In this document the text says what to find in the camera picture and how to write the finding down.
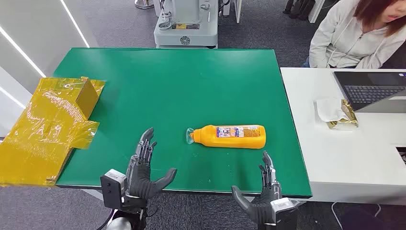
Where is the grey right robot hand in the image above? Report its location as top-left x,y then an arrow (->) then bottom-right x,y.
231,151 -> 283,225

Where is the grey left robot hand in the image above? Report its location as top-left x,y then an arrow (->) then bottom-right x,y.
126,127 -> 177,200

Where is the orange plastic bottle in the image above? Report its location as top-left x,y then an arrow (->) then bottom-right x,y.
186,125 -> 266,150

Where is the green table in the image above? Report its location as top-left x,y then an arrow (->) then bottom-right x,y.
54,47 -> 313,201

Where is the white desk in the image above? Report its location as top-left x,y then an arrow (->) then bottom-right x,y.
280,67 -> 406,207

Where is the yellow taped cardboard box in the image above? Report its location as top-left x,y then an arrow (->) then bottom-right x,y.
0,76 -> 106,188

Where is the white tissue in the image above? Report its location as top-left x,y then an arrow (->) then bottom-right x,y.
316,97 -> 350,123

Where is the gold foil wrapper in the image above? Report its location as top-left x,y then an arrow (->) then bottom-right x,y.
327,99 -> 359,130

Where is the grey machine base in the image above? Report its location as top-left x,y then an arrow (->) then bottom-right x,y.
153,0 -> 219,49

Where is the dark grey laptop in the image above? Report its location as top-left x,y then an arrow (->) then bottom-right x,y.
333,71 -> 406,114

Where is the chrome stand base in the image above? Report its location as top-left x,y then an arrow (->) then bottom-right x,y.
134,0 -> 155,10

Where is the person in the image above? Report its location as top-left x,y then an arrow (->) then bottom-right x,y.
301,0 -> 406,69

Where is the white furniture panel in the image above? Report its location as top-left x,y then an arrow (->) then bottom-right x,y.
222,0 -> 242,23

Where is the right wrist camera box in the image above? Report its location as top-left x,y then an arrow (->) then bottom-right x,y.
270,197 -> 299,230

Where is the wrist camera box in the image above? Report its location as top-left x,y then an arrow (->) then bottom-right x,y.
270,197 -> 299,230
100,169 -> 127,210

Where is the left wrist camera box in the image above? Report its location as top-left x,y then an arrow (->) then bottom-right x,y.
100,169 -> 127,210

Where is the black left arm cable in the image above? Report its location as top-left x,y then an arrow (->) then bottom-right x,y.
96,207 -> 115,230

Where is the white floor cable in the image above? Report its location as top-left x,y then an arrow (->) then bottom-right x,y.
331,202 -> 381,230

